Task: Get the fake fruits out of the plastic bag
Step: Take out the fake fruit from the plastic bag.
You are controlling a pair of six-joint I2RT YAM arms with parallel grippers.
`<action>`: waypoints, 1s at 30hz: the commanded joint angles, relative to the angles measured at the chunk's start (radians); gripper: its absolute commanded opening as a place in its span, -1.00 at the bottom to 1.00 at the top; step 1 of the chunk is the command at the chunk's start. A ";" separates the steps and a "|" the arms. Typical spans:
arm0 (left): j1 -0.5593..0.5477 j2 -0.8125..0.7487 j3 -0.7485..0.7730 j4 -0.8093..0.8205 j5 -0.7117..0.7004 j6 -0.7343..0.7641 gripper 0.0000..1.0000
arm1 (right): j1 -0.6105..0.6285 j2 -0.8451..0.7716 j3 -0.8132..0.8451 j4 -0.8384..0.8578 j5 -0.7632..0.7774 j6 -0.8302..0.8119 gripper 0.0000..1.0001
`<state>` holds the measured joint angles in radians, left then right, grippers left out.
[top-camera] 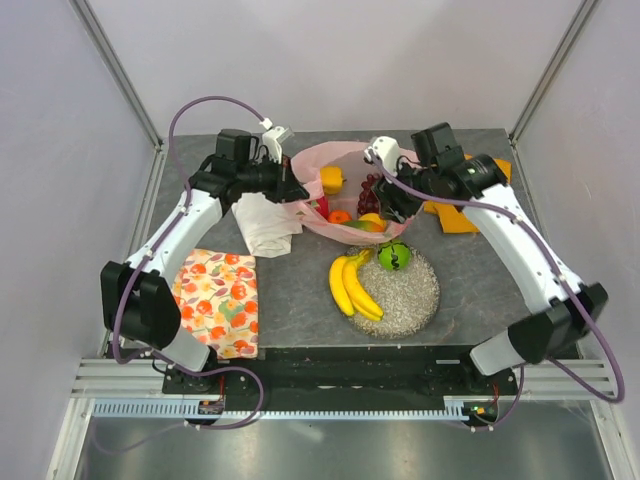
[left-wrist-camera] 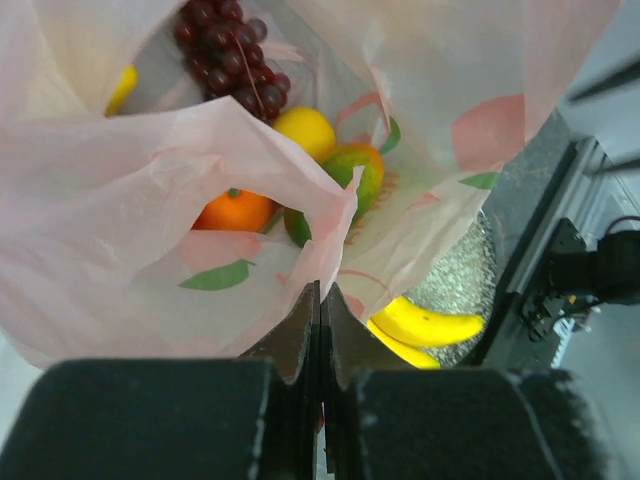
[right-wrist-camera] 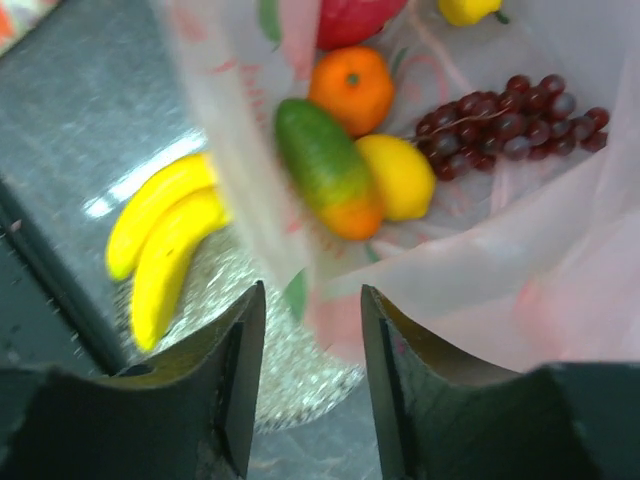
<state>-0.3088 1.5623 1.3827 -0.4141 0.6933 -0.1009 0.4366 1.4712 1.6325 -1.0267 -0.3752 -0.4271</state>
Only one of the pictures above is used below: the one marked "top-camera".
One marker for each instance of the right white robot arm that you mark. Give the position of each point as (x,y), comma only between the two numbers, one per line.
(562,307)

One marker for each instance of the fake orange fruit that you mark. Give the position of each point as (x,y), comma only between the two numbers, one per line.
(339,217)

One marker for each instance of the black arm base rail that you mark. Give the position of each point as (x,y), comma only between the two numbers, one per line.
(441,370)

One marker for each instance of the fake dark grapes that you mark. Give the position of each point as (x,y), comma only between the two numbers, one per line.
(367,200)

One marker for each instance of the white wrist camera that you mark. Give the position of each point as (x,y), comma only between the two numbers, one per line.
(386,150)
(273,137)

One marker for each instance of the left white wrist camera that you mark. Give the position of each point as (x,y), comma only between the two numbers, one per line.
(273,137)

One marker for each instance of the grey slotted cable duct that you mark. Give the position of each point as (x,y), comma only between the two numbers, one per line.
(194,409)

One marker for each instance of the fake green fruit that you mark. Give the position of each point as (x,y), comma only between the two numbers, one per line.
(394,255)

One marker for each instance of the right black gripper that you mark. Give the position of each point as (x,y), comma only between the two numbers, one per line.
(393,204)

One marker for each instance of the fake yellow pepper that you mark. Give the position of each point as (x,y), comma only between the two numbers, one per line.
(332,179)

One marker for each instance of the yellow fake banana bunch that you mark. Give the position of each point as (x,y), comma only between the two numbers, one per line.
(348,293)

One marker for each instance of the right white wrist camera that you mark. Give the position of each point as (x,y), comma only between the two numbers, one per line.
(386,150)

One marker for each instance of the aluminium frame profile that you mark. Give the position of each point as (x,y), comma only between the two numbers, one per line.
(103,45)

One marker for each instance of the floral patterned cloth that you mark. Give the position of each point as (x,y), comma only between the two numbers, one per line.
(217,295)

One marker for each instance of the white folded cloth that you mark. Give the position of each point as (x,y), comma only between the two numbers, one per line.
(267,228)

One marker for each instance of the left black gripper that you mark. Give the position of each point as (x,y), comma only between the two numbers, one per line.
(286,187)

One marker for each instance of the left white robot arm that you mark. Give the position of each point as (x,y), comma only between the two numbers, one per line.
(137,301)

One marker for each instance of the fake red fruit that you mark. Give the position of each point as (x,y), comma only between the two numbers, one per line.
(321,206)

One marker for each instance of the fake mango fruit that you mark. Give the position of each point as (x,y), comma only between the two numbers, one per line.
(365,225)

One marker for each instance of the orange folded t-shirt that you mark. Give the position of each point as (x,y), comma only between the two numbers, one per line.
(451,220)

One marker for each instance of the speckled glass plate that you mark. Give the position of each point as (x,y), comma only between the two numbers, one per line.
(409,297)

